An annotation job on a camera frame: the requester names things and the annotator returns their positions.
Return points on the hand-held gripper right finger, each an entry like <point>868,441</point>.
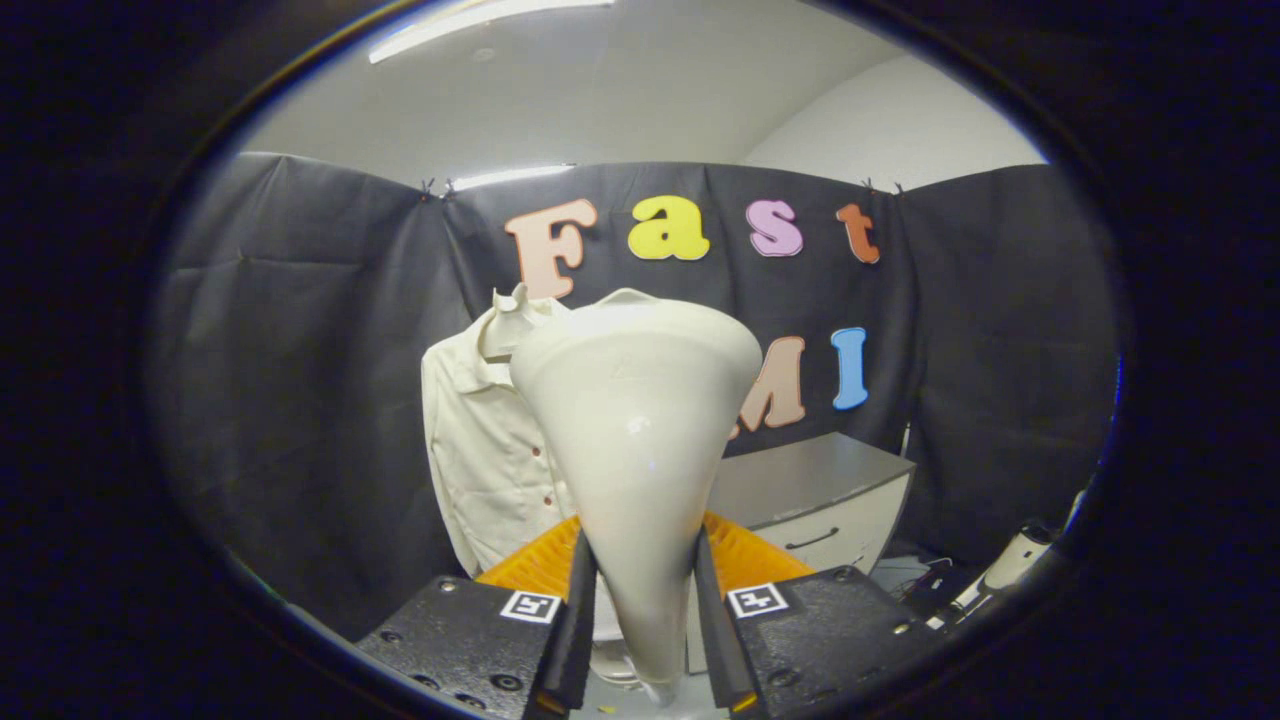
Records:
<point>712,620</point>

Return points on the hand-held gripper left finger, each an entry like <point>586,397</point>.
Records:
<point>580,620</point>

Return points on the cream button-up shirt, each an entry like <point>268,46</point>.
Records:
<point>490,450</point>

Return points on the white clothes hanger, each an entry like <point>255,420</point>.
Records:
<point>512,298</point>

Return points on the grey top white cabinet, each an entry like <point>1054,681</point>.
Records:
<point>820,480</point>

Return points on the white device with black cap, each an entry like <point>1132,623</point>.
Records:
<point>1005,565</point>

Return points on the black backdrop cloth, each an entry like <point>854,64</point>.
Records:
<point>300,380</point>

